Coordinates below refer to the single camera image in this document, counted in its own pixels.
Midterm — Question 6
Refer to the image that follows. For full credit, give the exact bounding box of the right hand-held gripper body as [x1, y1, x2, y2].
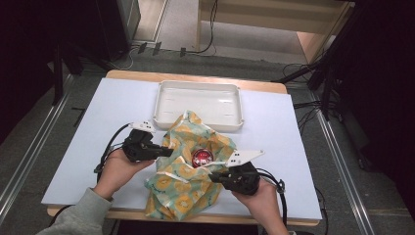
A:
[224, 149, 265, 196]

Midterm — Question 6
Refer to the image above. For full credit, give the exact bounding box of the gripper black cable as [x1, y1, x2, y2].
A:
[257, 167, 290, 229]
[94, 122, 132, 184]

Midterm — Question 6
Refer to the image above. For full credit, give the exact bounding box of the black floor cable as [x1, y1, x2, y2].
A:
[314, 187, 329, 235]

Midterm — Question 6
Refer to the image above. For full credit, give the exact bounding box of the black metal stand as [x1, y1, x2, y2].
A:
[51, 42, 84, 106]

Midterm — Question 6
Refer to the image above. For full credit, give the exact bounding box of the black hanging cable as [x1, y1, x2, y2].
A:
[192, 0, 219, 55]

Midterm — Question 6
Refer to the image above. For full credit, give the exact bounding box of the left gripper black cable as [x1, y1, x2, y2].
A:
[94, 122, 132, 184]

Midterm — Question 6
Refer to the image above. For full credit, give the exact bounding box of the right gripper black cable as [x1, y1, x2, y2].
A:
[257, 167, 290, 229]

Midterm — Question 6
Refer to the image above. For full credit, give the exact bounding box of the white plastic tray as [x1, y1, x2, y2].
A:
[152, 80, 245, 133]

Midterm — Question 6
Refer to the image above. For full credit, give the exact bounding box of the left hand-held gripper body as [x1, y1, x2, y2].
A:
[121, 120, 158, 164]

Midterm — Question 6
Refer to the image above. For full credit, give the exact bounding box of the black tripod stand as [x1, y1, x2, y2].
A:
[273, 6, 360, 120]

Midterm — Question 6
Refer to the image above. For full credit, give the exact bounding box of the person's left hand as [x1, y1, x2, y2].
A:
[93, 149, 156, 201]

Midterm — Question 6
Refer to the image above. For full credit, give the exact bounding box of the orange-print green cloth bag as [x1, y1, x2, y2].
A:
[144, 110, 238, 221]

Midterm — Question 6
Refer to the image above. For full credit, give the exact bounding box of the light wooden desk frame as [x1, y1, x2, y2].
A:
[195, 0, 355, 65]

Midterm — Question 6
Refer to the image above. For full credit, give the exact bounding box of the metal floor rail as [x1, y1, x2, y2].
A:
[0, 74, 75, 216]
[308, 91, 376, 235]

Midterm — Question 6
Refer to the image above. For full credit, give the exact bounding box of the white table cover sheet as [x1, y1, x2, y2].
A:
[41, 77, 323, 220]

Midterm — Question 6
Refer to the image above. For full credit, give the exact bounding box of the black cabinet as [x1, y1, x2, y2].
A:
[94, 0, 142, 62]

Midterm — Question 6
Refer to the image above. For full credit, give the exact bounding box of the white floor cable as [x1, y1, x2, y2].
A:
[110, 46, 140, 71]

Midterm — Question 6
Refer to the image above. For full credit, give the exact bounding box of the red round can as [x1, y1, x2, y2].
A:
[191, 148, 214, 168]

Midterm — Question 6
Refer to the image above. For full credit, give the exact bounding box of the black floor cables bundle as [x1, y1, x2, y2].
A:
[282, 63, 342, 133]

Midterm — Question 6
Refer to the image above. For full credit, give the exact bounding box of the person's right hand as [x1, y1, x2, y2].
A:
[232, 178, 290, 235]

